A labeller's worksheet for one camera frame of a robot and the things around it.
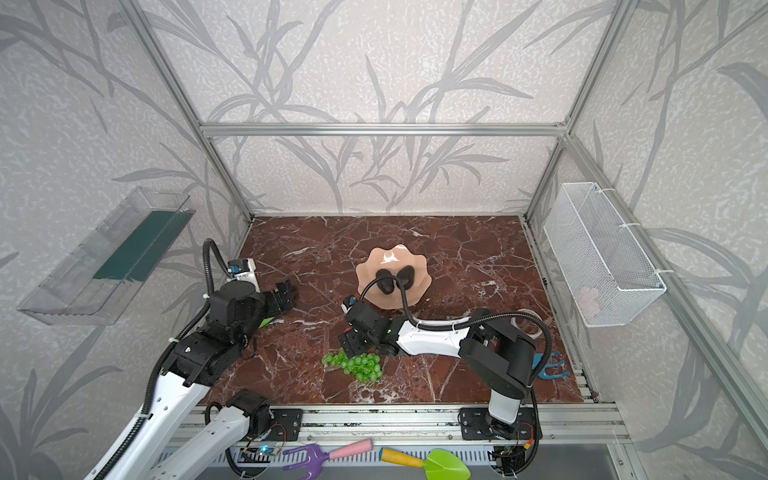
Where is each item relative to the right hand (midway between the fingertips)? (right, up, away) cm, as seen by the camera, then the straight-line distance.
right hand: (352, 325), depth 86 cm
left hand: (-16, +16, -13) cm, 26 cm away
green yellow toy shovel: (+23, -28, -17) cm, 40 cm away
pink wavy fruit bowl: (+11, +18, +19) cm, 28 cm away
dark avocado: (+9, +10, +10) cm, 17 cm away
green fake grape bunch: (+5, -9, -7) cm, 12 cm away
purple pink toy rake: (-6, -26, -17) cm, 31 cm away
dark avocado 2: (+16, +13, +13) cm, 25 cm away
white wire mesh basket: (+58, +17, -26) cm, 65 cm away
